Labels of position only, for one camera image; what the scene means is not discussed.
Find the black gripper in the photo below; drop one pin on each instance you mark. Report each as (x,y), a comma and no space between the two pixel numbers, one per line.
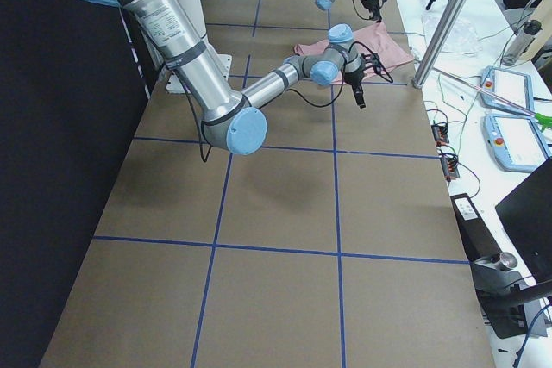
(356,83)
(373,8)

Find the grey USB hub far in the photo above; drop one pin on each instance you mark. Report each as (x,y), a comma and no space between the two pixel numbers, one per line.
(440,133)

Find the grey usb hub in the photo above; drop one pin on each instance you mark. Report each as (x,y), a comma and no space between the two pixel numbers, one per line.
(440,133)
(449,163)

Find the clear plastic bag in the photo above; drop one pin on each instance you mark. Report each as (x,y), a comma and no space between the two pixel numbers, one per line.
(462,39)

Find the grey USB hub near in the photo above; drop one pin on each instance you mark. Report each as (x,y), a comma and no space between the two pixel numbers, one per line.
(449,163)

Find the clear water bottle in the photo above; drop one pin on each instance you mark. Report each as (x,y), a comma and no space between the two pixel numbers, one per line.
(524,36)

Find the far teach pendant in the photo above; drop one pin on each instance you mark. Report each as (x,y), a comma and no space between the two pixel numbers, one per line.
(513,86)

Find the teach pendant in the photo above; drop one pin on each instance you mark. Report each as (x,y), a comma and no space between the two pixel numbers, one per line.
(515,142)
(513,86)

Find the near teach pendant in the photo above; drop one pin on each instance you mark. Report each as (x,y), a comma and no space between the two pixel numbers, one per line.
(515,142)

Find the black power box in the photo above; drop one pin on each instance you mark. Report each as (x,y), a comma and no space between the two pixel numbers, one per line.
(476,237)

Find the metal rod with green clip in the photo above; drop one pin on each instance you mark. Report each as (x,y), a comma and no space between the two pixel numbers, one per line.
(543,120)

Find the black monitor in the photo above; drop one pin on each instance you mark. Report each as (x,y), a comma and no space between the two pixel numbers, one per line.
(525,214)

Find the metal cylinder cup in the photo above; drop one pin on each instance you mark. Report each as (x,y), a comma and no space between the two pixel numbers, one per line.
(506,261)

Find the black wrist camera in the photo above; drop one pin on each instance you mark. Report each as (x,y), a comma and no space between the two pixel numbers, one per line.
(373,66)

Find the aluminium frame post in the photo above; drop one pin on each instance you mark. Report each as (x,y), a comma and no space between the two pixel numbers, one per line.
(443,29)

